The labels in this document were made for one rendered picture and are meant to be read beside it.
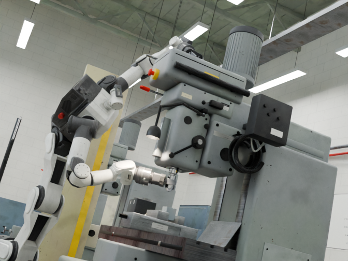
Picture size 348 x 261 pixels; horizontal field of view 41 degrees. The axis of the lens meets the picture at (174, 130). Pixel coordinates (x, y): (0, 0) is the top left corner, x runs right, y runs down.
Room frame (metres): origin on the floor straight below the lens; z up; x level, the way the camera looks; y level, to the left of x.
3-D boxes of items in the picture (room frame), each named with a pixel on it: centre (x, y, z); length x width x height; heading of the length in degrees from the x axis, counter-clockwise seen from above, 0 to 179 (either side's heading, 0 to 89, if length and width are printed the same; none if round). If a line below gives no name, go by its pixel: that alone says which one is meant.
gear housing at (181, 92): (2.39, -0.09, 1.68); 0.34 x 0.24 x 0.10; 111
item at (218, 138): (2.44, -0.23, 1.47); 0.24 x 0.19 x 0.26; 21
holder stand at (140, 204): (2.81, 0.08, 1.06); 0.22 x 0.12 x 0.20; 14
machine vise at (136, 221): (2.31, -0.04, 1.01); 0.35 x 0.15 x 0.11; 112
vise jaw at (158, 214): (2.30, -0.02, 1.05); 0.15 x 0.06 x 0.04; 22
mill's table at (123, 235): (2.42, -0.03, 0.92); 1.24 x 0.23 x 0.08; 21
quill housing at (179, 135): (2.38, -0.05, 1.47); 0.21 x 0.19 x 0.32; 21
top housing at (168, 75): (2.38, -0.06, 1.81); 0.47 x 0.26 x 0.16; 111
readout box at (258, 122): (2.17, -0.45, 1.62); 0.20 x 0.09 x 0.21; 111
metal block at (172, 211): (2.32, -0.07, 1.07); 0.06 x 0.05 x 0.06; 22
